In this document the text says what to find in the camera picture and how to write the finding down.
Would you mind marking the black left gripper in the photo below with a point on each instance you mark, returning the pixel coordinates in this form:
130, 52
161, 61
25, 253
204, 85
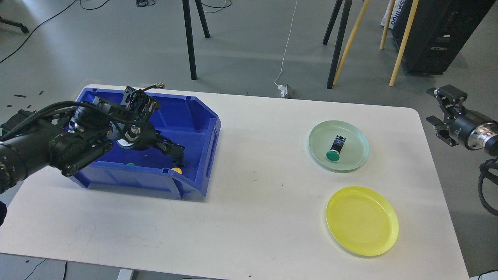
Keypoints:
143, 137

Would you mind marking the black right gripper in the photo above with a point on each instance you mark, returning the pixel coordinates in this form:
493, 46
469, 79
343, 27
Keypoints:
461, 129

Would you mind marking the green push button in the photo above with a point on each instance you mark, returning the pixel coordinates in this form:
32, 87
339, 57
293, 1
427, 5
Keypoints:
335, 150

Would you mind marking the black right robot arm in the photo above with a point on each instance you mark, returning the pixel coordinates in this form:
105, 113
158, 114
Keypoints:
490, 137

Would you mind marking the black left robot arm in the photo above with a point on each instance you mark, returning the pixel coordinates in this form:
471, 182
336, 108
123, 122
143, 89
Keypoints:
69, 135

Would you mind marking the yellow push button front edge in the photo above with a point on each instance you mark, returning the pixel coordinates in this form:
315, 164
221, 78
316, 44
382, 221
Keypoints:
177, 170

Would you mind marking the light green plate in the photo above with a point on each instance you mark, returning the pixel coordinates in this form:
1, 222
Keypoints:
354, 153

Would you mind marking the yellow plate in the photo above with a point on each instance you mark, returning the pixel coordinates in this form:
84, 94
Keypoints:
362, 221

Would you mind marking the blue plastic storage bin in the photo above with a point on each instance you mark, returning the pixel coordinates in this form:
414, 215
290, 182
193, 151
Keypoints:
186, 121

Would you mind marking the black cabinet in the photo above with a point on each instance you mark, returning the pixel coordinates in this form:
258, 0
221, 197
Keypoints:
439, 30

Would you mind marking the white printed bag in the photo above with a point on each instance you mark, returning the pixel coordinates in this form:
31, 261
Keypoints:
391, 16

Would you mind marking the black tripod stand left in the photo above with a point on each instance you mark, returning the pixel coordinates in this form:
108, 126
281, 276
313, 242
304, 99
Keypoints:
189, 33

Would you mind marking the black tripod leg right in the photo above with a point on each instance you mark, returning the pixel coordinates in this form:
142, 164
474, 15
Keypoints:
346, 6

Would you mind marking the white power adapter with cable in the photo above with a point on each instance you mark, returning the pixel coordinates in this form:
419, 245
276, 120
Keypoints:
284, 89

